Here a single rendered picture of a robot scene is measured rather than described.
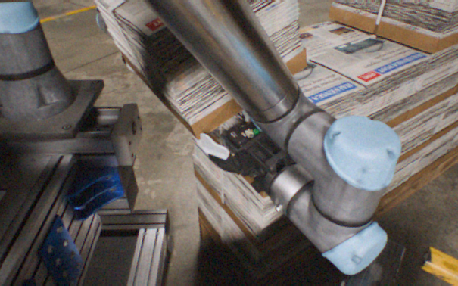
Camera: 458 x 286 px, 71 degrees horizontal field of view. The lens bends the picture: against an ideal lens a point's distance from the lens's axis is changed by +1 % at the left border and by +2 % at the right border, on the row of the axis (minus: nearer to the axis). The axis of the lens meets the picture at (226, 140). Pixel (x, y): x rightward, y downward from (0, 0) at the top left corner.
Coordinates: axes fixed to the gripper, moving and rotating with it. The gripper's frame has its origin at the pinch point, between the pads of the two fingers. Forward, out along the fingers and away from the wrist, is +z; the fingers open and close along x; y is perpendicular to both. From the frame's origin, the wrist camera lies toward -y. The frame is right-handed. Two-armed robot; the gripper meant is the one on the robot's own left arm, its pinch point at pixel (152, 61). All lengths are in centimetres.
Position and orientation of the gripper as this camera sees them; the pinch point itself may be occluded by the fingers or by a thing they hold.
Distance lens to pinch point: 91.8
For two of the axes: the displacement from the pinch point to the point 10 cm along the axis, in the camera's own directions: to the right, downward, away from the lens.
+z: 5.6, 5.2, -6.4
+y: -2.7, -6.2, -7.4
